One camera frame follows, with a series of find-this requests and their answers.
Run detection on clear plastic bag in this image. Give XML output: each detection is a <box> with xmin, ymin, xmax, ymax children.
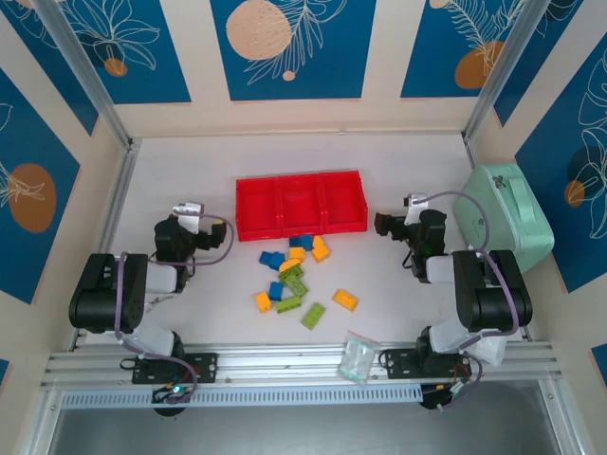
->
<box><xmin>337</xmin><ymin>330</ymin><xmax>380</xmax><ymax>389</ymax></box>

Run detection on white plastic packet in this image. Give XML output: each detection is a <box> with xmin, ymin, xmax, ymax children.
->
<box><xmin>467</xmin><ymin>331</ymin><xmax>507</xmax><ymax>369</ymax></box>

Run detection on aluminium frame post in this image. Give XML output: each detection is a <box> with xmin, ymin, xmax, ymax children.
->
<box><xmin>35</xmin><ymin>0</ymin><xmax>138</xmax><ymax>149</ymax></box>
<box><xmin>462</xmin><ymin>0</ymin><xmax>545</xmax><ymax>142</ymax></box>

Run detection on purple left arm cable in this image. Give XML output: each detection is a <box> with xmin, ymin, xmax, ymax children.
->
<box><xmin>113</xmin><ymin>211</ymin><xmax>237</xmax><ymax>405</ymax></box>

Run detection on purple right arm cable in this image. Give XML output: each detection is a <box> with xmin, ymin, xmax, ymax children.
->
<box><xmin>412</xmin><ymin>190</ymin><xmax>521</xmax><ymax>411</ymax></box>

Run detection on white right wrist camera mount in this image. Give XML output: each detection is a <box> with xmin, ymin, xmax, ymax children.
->
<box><xmin>402</xmin><ymin>192</ymin><xmax>431</xmax><ymax>227</ymax></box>

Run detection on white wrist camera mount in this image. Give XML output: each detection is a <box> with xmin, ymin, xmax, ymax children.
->
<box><xmin>402</xmin><ymin>192</ymin><xmax>431</xmax><ymax>227</ymax></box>
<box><xmin>172</xmin><ymin>201</ymin><xmax>204</xmax><ymax>233</ymax></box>

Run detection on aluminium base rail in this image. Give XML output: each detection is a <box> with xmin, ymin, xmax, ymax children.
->
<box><xmin>40</xmin><ymin>340</ymin><xmax>563</xmax><ymax>392</ymax></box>

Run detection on white wire connector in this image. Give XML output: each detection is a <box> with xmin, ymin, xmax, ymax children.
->
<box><xmin>421</xmin><ymin>381</ymin><xmax>475</xmax><ymax>411</ymax></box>

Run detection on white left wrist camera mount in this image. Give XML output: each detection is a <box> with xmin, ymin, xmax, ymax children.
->
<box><xmin>172</xmin><ymin>201</ymin><xmax>204</xmax><ymax>233</ymax></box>

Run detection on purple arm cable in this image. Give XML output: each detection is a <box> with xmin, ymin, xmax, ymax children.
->
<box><xmin>113</xmin><ymin>211</ymin><xmax>237</xmax><ymax>405</ymax></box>
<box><xmin>412</xmin><ymin>190</ymin><xmax>521</xmax><ymax>411</ymax></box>

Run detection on slotted white cable duct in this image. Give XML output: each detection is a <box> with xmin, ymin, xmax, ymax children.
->
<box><xmin>60</xmin><ymin>384</ymin><xmax>424</xmax><ymax>410</ymax></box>

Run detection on mint green zip case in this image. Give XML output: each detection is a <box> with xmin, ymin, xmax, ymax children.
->
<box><xmin>452</xmin><ymin>163</ymin><xmax>556</xmax><ymax>282</ymax></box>

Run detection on small board with green light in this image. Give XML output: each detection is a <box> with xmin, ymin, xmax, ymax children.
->
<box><xmin>151</xmin><ymin>384</ymin><xmax>196</xmax><ymax>405</ymax></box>

